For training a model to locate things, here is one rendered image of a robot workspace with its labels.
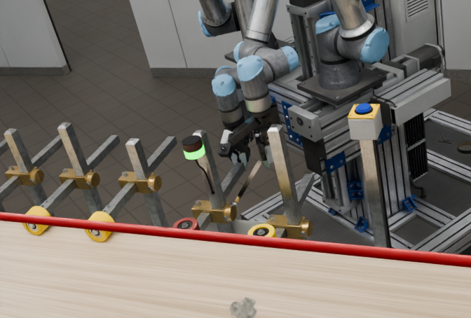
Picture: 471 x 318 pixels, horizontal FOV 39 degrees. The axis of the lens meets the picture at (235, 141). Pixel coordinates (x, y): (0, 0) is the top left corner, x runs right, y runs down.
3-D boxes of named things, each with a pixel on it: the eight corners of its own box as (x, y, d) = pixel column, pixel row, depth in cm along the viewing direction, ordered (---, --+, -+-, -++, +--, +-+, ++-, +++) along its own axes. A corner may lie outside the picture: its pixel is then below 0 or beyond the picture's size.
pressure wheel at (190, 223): (188, 244, 209) (179, 214, 204) (210, 246, 206) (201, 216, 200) (176, 260, 203) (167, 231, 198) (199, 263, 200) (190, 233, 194)
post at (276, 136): (299, 253, 210) (270, 122, 187) (309, 253, 209) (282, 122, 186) (296, 260, 208) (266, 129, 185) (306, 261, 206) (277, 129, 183)
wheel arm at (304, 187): (306, 182, 226) (304, 171, 224) (315, 183, 225) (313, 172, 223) (261, 268, 193) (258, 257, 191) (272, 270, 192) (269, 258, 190)
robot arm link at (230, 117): (235, 113, 220) (213, 113, 224) (237, 125, 222) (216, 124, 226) (243, 101, 226) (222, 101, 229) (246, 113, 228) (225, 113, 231)
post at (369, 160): (379, 257, 199) (360, 129, 177) (395, 258, 197) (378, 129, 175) (376, 267, 196) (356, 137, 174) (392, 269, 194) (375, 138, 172)
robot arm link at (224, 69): (247, 79, 237) (249, 93, 227) (216, 86, 238) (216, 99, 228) (242, 59, 233) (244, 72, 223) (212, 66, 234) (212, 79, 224)
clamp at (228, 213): (201, 211, 219) (198, 199, 216) (237, 214, 213) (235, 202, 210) (193, 222, 215) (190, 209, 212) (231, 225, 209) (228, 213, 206)
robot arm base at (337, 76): (342, 66, 240) (338, 40, 235) (371, 75, 228) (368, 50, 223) (310, 83, 234) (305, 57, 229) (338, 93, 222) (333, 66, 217)
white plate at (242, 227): (207, 239, 225) (200, 216, 220) (278, 246, 214) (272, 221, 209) (207, 240, 225) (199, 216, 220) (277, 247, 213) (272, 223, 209)
